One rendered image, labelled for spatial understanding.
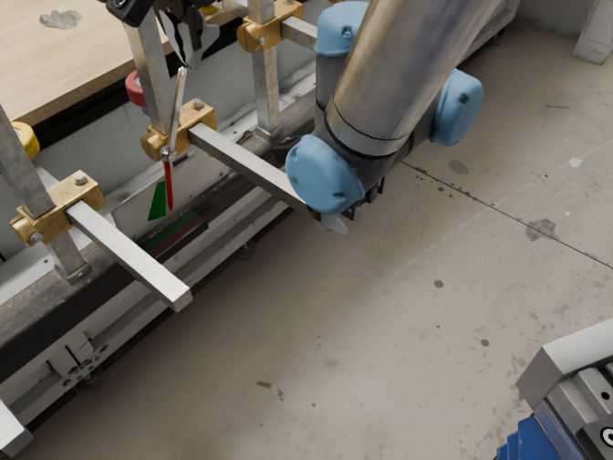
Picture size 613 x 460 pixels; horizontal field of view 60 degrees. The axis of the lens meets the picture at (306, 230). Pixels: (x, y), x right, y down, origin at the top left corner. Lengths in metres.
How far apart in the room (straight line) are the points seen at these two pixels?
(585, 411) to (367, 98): 0.35
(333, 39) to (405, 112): 0.20
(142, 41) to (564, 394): 0.71
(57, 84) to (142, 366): 0.91
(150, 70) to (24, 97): 0.28
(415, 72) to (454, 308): 1.45
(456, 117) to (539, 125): 2.02
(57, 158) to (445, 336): 1.19
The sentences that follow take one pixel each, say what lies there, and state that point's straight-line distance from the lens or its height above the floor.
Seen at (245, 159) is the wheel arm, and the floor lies 0.86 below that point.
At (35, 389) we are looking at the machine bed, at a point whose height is 0.17.
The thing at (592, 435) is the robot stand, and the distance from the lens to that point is 0.50.
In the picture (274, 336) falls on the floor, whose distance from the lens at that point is 1.67.
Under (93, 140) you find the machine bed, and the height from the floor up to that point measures 0.76.
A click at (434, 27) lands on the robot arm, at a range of 0.35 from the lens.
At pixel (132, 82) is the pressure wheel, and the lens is 1.03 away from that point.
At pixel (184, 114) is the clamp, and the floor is 0.87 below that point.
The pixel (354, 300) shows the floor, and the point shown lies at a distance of 1.74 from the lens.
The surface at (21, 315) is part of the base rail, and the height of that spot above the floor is 0.70.
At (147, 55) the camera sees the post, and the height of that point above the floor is 1.02.
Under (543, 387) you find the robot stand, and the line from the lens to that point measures 0.60.
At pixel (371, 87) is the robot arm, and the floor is 1.24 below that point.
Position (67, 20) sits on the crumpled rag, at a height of 0.91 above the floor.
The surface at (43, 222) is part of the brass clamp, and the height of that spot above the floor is 0.86.
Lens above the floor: 1.46
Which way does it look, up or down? 50 degrees down
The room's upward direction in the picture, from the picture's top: straight up
